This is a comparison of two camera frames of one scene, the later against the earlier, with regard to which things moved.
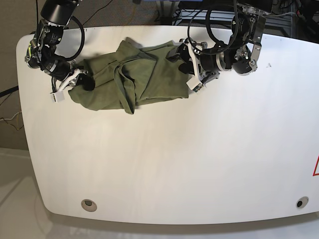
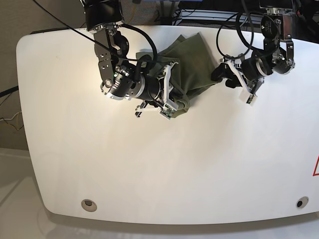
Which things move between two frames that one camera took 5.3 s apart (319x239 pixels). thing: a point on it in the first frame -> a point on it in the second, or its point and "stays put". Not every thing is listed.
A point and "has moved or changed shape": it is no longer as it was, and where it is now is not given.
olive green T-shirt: (127, 75) has moved or changed shape
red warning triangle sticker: (314, 174) stays put
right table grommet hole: (302, 202) stays put
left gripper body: (59, 69) -> (137, 86)
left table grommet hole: (88, 205) stays put
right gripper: (220, 61) -> (254, 69)
